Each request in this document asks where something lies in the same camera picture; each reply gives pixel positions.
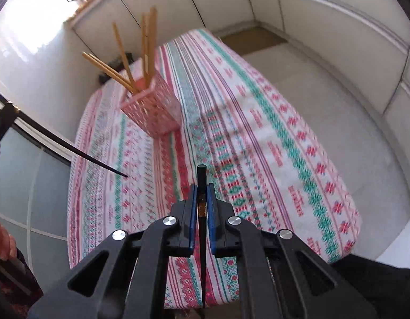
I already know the brown floor mat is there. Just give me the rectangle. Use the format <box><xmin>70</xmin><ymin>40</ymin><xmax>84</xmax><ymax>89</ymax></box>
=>
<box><xmin>221</xmin><ymin>27</ymin><xmax>287</xmax><ymax>56</ymax></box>

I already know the black chopstick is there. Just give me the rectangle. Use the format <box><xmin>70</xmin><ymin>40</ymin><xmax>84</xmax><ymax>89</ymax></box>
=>
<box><xmin>0</xmin><ymin>93</ymin><xmax>128</xmax><ymax>178</ymax></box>
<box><xmin>196</xmin><ymin>164</ymin><xmax>207</xmax><ymax>309</ymax></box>

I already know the pink lattice utensil basket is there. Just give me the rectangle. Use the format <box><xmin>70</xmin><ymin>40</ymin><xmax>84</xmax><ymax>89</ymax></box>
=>
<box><xmin>119</xmin><ymin>73</ymin><xmax>182</xmax><ymax>138</ymax></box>

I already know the person's left hand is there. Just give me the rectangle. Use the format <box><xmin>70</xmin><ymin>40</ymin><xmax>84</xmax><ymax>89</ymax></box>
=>
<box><xmin>0</xmin><ymin>222</ymin><xmax>17</xmax><ymax>261</ymax></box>

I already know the leaning wooden chopstick in basket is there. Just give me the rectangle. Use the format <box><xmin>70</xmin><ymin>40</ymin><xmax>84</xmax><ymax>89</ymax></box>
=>
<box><xmin>81</xmin><ymin>51</ymin><xmax>138</xmax><ymax>94</ymax></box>

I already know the dark trash bin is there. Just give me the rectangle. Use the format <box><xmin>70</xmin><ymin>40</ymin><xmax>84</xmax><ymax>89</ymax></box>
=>
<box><xmin>97</xmin><ymin>58</ymin><xmax>130</xmax><ymax>84</ymax></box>

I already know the patterned striped tablecloth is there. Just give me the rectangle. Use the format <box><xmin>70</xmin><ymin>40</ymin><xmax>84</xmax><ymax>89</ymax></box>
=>
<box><xmin>66</xmin><ymin>27</ymin><xmax>363</xmax><ymax>310</ymax></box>

